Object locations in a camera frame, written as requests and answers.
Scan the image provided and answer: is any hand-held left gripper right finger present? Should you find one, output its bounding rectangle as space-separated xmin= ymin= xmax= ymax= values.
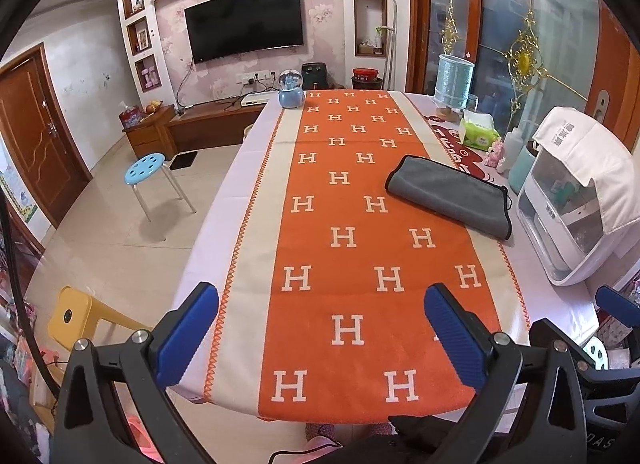
xmin=423 ymin=282 xmax=587 ymax=464

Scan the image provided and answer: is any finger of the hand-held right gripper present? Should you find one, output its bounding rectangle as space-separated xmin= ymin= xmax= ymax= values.
xmin=529 ymin=318 xmax=640 ymax=397
xmin=594 ymin=285 xmax=640 ymax=326

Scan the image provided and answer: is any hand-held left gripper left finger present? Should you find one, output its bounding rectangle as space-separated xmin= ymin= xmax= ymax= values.
xmin=55 ymin=282 xmax=221 ymax=464

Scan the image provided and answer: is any grey towel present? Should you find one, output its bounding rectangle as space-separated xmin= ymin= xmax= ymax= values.
xmin=384 ymin=155 xmax=515 ymax=241

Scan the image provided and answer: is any white perforated stool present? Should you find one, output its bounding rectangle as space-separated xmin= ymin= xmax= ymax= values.
xmin=582 ymin=336 xmax=609 ymax=371

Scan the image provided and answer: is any white countertop appliance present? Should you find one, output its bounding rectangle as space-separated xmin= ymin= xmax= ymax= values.
xmin=516 ymin=144 xmax=619 ymax=288

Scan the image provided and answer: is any yellow plastic stool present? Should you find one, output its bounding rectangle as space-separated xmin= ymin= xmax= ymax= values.
xmin=47 ymin=285 xmax=154 ymax=353

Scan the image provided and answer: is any white cloth cover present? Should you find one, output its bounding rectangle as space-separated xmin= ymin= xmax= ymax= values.
xmin=532 ymin=106 xmax=640 ymax=236

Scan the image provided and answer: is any teal plastic bottle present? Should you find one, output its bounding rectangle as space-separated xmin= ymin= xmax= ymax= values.
xmin=507 ymin=141 xmax=539 ymax=191

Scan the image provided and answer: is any blue round stool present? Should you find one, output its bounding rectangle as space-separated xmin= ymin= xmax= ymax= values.
xmin=123 ymin=152 xmax=197 ymax=223

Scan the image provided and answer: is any orange patterned blanket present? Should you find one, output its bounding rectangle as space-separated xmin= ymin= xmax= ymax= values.
xmin=202 ymin=88 xmax=532 ymax=420

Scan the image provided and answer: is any white plastic bottle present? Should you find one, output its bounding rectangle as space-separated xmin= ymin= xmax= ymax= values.
xmin=502 ymin=128 xmax=524 ymax=171

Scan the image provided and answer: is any pink toy figure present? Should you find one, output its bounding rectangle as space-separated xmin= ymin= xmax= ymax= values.
xmin=487 ymin=139 xmax=507 ymax=175

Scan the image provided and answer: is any small wooden cabinet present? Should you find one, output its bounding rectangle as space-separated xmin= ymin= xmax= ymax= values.
xmin=122 ymin=105 xmax=177 ymax=161

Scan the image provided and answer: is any green tissue pack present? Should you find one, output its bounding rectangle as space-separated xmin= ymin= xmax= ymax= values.
xmin=458 ymin=110 xmax=503 ymax=152

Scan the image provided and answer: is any wooden television bench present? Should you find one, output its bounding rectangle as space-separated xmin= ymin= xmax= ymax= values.
xmin=167 ymin=94 xmax=274 ymax=153

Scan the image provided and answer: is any brown wooden door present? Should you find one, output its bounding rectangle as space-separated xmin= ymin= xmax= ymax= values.
xmin=0 ymin=42 xmax=95 ymax=231

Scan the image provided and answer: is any blue water bottle dispenser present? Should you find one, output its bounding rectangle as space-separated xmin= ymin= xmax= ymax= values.
xmin=432 ymin=54 xmax=476 ymax=118

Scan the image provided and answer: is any gold door ornament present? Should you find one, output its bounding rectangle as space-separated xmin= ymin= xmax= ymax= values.
xmin=502 ymin=9 xmax=552 ymax=96

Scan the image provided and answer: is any blue snow globe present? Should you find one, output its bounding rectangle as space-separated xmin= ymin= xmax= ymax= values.
xmin=277 ymin=69 xmax=306 ymax=110

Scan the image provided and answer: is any red pot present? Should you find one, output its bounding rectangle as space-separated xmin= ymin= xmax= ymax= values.
xmin=351 ymin=67 xmax=384 ymax=90

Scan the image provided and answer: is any black air fryer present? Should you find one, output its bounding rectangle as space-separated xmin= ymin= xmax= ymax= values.
xmin=300 ymin=62 xmax=329 ymax=91

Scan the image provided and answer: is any black flat television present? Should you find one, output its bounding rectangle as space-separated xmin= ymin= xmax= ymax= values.
xmin=183 ymin=0 xmax=306 ymax=65

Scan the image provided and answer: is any colourful wall chart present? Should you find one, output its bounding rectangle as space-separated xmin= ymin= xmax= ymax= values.
xmin=0 ymin=144 xmax=40 ymax=226

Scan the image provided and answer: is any long mop handle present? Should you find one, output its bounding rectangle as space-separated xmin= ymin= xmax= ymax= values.
xmin=384 ymin=0 xmax=399 ymax=91

